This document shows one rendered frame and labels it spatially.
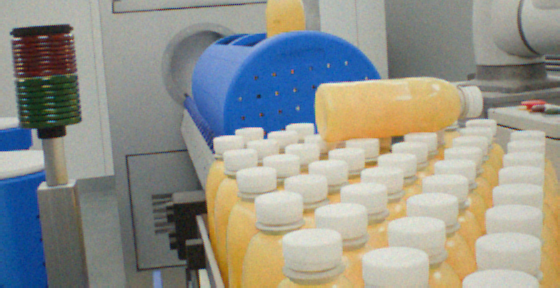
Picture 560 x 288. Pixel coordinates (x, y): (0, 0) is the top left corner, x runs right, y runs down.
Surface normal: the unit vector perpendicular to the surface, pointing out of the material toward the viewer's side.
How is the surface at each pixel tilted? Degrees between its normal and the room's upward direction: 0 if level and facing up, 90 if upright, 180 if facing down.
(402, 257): 0
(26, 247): 90
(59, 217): 90
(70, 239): 90
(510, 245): 0
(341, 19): 90
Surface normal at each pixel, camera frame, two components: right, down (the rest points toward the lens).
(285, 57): 0.17, 0.11
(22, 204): 0.68, 0.05
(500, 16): -0.86, 0.08
